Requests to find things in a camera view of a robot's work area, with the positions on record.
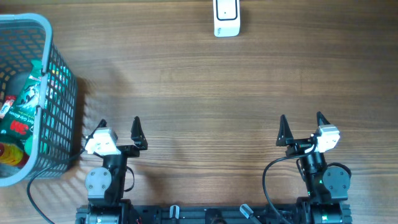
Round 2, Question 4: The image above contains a grey plastic mesh basket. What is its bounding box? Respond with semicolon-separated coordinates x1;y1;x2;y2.
1;13;78;187

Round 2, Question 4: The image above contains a black right camera cable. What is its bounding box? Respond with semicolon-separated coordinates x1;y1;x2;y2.
262;142;318;224

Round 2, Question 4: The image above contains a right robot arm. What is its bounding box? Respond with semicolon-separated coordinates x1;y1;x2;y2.
276;112;353;224

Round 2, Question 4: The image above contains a green 3M gloves packet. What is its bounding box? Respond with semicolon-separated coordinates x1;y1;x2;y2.
1;60;43;145

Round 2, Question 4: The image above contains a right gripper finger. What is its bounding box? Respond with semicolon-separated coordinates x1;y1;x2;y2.
275;114;294;146
317;111;330;126

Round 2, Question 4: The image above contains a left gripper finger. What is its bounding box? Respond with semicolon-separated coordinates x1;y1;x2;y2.
131;116;147;147
90;119;107;137

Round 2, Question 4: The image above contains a green lid jar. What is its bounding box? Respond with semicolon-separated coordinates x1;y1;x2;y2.
24;136;34;156

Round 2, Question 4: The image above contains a black camera cable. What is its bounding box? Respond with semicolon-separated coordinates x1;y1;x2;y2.
26;149;86;224
262;142;318;224

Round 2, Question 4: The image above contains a white barcode scanner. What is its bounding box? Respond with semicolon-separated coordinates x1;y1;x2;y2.
213;0;241;37

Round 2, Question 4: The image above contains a black left camera cable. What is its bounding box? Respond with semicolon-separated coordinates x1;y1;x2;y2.
26;149;86;224

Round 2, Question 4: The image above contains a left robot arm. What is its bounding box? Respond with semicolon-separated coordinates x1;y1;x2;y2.
75;116;148;224

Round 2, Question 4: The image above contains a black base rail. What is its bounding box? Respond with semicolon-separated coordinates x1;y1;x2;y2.
75;203;353;224

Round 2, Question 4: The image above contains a yellow red sauce bottle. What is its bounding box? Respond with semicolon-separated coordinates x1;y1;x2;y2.
1;142;29;167

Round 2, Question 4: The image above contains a red stick sachet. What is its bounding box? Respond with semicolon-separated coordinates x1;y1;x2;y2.
0;95;17;119

